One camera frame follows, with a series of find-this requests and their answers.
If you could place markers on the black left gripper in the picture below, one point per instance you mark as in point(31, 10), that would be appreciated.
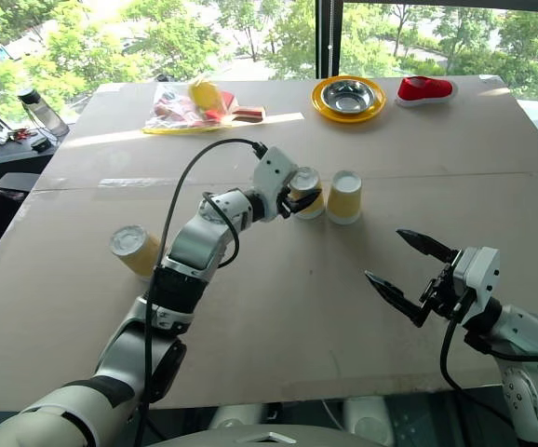
point(285, 207)

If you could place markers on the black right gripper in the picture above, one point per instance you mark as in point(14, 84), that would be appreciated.
point(439, 298)

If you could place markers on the yellow white paper cup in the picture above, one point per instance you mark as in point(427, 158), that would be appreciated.
point(345, 198)
point(307, 179)
point(134, 251)

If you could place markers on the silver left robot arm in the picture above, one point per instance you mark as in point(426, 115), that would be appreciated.
point(194, 242)

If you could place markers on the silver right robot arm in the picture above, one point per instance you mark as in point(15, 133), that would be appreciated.
point(525, 330)

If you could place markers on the yellow round plate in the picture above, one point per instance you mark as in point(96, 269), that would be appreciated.
point(327, 112)

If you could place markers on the brown red toy block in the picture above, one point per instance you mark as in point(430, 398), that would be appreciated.
point(250, 114)

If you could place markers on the steel bowl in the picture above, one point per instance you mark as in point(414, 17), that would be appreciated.
point(348, 95)

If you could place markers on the yellow toy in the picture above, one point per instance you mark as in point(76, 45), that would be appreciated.
point(205, 94)

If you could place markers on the clear plastic bag of toys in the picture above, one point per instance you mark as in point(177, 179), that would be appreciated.
point(176, 116)

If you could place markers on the white rounded shape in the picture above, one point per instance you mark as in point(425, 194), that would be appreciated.
point(238, 415)
point(367, 419)

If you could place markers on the red white shoe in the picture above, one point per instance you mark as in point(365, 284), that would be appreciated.
point(425, 90)

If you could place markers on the grey robot body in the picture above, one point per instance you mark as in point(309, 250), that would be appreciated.
point(259, 437)

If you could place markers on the black round small object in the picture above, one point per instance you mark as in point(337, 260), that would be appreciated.
point(41, 143)

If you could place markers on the clear water bottle black lid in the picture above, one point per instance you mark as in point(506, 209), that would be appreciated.
point(43, 114)

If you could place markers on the dark side table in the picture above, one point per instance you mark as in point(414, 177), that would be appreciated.
point(13, 156)

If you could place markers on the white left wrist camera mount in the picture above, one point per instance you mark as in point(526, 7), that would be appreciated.
point(271, 179)

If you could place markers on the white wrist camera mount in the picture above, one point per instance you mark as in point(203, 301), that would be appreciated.
point(480, 274)
point(271, 179)

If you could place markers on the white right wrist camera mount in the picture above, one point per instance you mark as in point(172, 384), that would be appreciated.
point(480, 274)

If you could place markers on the dark window frame post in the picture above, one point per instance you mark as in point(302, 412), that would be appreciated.
point(328, 37)

